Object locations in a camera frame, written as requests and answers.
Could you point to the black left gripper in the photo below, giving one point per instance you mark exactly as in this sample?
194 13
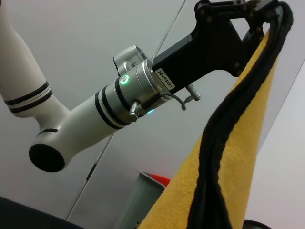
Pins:
209 52

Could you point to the grey perforated storage box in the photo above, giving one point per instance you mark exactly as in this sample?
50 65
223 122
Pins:
143 198

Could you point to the black tablecloth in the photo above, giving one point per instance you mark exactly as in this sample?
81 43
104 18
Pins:
23 214

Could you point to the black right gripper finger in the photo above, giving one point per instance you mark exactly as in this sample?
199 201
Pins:
257 226

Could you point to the left wrist camera housing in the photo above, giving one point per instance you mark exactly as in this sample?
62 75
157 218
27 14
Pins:
129 59

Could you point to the yellow grey towel black edge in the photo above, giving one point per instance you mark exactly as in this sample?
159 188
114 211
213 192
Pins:
240 148

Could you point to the red plastic item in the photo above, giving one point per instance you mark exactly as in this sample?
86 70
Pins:
162 179

